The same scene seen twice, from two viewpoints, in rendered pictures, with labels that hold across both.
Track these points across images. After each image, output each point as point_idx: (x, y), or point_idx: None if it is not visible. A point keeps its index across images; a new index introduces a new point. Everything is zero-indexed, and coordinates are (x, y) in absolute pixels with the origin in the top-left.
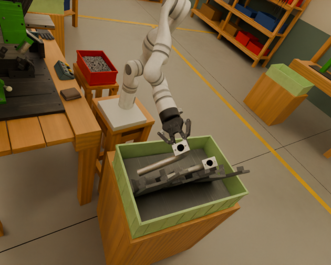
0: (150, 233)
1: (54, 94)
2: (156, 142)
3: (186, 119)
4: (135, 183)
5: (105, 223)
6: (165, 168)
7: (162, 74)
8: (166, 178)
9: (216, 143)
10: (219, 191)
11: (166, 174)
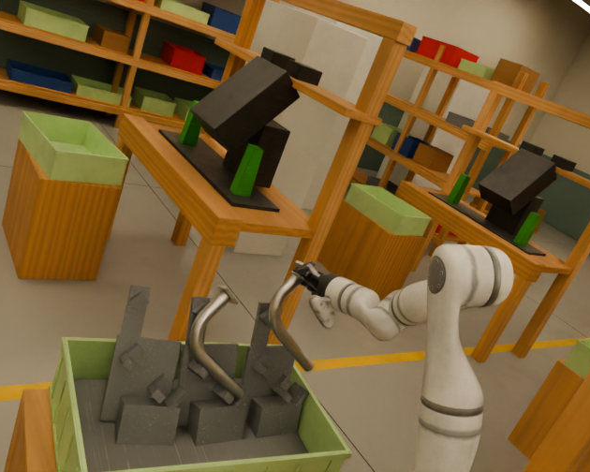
0: None
1: None
2: (269, 457)
3: (315, 264)
4: (293, 397)
5: None
6: (217, 457)
7: (382, 301)
8: (260, 358)
9: (80, 446)
10: (90, 398)
11: (258, 367)
